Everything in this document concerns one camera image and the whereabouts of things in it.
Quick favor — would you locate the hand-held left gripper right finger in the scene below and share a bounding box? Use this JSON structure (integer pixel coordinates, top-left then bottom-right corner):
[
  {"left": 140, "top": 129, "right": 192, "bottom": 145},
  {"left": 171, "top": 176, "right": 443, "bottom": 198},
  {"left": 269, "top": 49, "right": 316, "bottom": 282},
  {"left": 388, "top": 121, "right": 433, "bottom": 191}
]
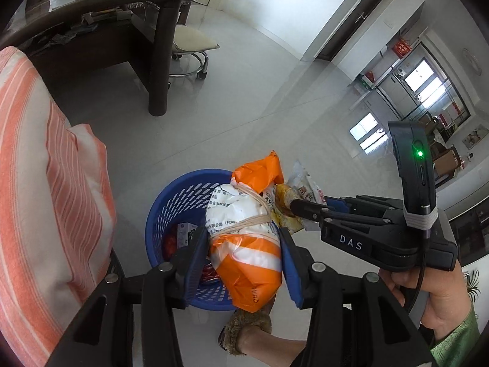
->
[{"left": 278, "top": 227, "right": 436, "bottom": 367}]

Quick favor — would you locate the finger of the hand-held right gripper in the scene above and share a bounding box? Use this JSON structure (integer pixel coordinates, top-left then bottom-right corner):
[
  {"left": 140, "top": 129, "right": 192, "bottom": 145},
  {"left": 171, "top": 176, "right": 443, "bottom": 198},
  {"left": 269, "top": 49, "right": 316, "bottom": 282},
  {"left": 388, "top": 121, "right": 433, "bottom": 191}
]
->
[
  {"left": 324, "top": 194, "right": 403, "bottom": 215},
  {"left": 289, "top": 199, "right": 335, "bottom": 223}
]

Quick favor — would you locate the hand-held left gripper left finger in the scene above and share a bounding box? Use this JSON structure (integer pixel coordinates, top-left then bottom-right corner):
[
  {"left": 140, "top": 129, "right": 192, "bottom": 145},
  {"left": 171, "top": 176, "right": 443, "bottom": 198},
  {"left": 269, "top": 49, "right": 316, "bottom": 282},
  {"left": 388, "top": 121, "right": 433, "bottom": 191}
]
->
[{"left": 46, "top": 226, "right": 210, "bottom": 367}]

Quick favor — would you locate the yellow clear snack wrapper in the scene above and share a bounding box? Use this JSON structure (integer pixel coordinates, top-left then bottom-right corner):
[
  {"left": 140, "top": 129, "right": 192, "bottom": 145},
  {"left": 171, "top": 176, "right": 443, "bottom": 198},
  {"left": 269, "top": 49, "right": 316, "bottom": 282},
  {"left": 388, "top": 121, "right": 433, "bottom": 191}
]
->
[{"left": 269, "top": 161, "right": 328, "bottom": 235}]

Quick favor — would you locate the orange white plastic packet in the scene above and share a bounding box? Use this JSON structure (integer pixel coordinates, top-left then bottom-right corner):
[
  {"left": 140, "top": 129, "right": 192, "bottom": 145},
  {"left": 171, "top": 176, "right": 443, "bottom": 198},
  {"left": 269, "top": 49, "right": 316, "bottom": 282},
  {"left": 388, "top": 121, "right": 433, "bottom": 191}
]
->
[{"left": 205, "top": 151, "right": 286, "bottom": 313}]

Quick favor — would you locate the blue plastic basket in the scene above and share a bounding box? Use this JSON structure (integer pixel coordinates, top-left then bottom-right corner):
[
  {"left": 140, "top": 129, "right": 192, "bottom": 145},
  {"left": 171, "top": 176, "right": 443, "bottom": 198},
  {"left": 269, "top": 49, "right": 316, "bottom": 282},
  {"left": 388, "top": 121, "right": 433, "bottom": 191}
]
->
[{"left": 145, "top": 169, "right": 246, "bottom": 311}]

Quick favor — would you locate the person's right forearm green sleeve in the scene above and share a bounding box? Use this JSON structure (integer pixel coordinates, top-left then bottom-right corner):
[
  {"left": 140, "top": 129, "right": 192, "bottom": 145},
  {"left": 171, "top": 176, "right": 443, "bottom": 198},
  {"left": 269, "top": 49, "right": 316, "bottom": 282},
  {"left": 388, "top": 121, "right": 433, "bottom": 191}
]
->
[{"left": 428, "top": 301, "right": 483, "bottom": 367}]

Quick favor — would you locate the person's right hand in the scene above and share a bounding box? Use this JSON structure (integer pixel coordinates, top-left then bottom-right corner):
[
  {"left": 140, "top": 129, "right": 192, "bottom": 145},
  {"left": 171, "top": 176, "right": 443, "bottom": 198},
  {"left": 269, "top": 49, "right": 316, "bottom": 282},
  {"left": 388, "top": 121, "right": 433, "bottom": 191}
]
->
[{"left": 377, "top": 259, "right": 471, "bottom": 342}]

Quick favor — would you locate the red striped wrapper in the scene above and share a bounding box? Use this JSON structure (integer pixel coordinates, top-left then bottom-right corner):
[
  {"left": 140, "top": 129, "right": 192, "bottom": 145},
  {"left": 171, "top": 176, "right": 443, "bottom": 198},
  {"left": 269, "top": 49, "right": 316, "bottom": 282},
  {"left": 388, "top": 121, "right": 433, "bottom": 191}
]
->
[{"left": 202, "top": 263, "right": 223, "bottom": 286}]

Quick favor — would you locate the brown furry slipper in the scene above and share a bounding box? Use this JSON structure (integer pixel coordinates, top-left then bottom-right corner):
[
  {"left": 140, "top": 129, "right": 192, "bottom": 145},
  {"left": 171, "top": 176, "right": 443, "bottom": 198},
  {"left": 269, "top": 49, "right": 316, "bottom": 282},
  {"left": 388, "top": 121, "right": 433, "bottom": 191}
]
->
[{"left": 219, "top": 297, "right": 273, "bottom": 355}]

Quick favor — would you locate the person's leg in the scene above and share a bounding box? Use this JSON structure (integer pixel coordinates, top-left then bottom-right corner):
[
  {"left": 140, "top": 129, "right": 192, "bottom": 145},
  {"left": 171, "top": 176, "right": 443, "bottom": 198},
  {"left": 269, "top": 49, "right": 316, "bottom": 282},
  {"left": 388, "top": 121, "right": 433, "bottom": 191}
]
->
[{"left": 241, "top": 327, "right": 307, "bottom": 367}]

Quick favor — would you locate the orange striped tablecloth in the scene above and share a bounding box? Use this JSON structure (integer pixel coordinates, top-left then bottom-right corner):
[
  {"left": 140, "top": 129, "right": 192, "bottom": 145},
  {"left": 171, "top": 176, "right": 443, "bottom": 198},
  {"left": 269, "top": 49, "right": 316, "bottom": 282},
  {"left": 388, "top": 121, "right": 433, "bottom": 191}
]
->
[{"left": 0, "top": 46, "right": 118, "bottom": 367}]

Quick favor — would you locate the cream swivel stool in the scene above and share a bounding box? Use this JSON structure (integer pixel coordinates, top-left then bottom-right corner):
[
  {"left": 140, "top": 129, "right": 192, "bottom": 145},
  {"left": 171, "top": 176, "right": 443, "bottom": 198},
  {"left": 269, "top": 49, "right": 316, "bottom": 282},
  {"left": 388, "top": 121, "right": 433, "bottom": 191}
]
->
[{"left": 168, "top": 25, "right": 221, "bottom": 82}]

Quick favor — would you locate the dark wooden desk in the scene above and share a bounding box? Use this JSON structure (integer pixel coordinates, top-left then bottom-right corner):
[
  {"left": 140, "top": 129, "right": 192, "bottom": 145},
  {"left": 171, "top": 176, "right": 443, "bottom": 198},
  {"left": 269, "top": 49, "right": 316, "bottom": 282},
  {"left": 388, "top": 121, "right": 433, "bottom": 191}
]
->
[{"left": 0, "top": 0, "right": 200, "bottom": 117}]

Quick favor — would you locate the red wall sign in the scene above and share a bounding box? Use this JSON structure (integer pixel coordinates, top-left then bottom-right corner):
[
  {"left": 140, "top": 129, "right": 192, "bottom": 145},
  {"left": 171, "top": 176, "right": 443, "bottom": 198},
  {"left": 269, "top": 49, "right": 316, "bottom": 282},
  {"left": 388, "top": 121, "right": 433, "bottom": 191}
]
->
[{"left": 393, "top": 39, "right": 412, "bottom": 59}]

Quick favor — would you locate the dark door frame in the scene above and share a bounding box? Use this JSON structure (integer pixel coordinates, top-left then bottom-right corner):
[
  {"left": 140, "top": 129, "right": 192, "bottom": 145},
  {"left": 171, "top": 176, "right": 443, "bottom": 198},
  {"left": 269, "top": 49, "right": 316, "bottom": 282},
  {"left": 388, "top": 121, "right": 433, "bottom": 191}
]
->
[{"left": 300, "top": 0, "right": 395, "bottom": 62}]

